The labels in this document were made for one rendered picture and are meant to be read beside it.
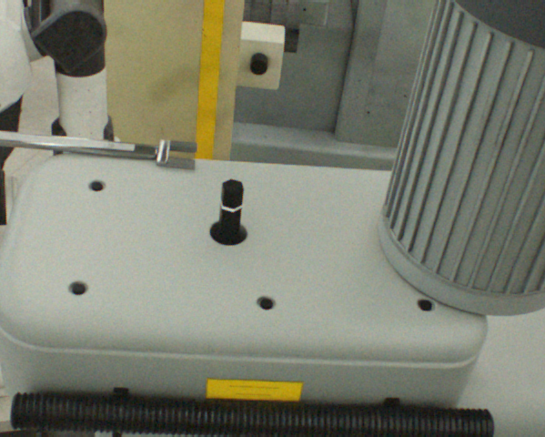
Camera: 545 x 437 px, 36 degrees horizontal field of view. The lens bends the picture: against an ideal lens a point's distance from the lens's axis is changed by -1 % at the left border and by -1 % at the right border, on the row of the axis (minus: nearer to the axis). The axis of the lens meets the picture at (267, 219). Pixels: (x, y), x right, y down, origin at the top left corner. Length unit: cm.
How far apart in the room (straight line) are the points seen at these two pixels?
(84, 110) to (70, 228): 74
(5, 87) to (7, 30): 9
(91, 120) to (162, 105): 127
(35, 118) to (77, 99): 273
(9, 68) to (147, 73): 135
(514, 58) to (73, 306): 42
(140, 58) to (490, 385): 200
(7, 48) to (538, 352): 93
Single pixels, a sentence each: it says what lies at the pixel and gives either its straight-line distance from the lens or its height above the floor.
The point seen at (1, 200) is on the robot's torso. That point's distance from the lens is 169.
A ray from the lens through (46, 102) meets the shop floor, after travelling 439.
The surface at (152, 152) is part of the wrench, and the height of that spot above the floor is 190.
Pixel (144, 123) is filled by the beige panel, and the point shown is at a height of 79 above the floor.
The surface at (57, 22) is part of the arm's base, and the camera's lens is 146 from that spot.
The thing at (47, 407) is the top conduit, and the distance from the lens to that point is 81.
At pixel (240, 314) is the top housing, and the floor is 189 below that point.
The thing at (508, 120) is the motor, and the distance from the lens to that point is 68.
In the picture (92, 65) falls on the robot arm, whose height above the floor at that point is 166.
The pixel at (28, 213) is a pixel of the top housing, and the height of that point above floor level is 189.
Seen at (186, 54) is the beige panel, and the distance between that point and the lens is 272.
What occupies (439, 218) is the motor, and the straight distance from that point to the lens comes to 77.
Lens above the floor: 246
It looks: 41 degrees down
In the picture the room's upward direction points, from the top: 8 degrees clockwise
